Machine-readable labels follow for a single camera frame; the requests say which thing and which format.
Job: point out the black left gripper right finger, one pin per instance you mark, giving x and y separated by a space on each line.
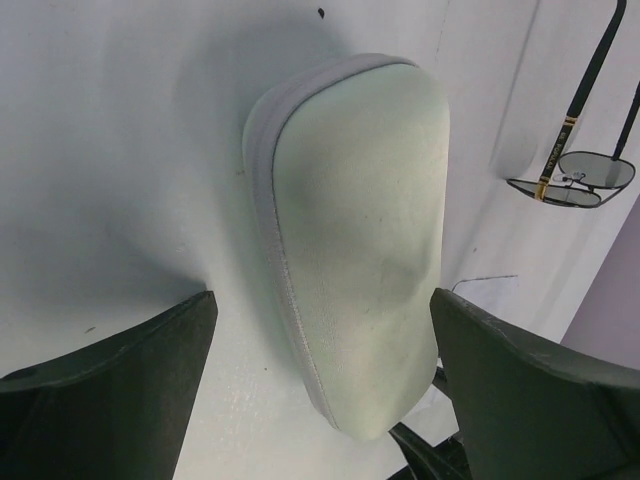
529 408

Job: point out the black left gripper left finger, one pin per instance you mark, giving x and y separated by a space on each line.
116 409

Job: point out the black gold aviator sunglasses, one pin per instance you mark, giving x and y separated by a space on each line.
585 179

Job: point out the pale green glasses case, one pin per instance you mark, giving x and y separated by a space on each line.
347 166

